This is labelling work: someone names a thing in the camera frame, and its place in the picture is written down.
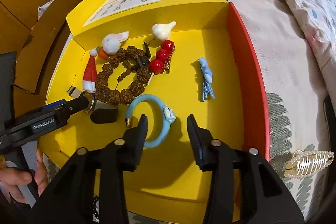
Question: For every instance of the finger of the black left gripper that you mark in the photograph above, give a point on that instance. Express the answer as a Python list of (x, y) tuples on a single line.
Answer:
[(103, 116), (42, 120)]

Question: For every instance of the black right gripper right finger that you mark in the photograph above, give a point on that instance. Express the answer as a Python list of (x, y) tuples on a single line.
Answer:
[(212, 155)]

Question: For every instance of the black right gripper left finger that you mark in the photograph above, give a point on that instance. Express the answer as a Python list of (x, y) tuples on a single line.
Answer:
[(123, 154)]

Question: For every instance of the silver wristwatch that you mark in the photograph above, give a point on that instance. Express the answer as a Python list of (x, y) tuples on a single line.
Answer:
[(74, 92)]

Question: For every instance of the person's left hand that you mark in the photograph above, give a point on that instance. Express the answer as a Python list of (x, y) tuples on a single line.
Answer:
[(11, 178)]

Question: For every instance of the red santa hat clip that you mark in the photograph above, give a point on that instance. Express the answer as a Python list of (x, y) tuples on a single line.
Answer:
[(90, 73)]

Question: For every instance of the white plush bunny clip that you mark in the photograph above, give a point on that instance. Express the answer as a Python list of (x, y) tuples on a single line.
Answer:
[(111, 44)]

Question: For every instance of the red candied berry hair clip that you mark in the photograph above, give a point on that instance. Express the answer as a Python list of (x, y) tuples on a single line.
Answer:
[(162, 59)]

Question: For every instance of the blue bow hair clip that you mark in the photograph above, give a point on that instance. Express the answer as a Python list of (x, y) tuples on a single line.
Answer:
[(207, 75)]

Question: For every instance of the pearl claw hair clip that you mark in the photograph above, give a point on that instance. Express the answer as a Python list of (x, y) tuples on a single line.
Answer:
[(307, 163)]

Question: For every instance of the yellow cardboard box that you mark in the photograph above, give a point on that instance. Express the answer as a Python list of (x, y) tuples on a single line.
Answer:
[(91, 20)]

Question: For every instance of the white duck hair clip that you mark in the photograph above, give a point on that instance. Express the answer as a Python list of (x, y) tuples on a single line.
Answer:
[(162, 31)]

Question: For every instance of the white plastic bag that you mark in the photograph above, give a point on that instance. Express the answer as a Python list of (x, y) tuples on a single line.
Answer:
[(43, 8)]

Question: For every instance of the wooden wardrobe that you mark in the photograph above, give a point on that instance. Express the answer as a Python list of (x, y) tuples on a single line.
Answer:
[(38, 44)]

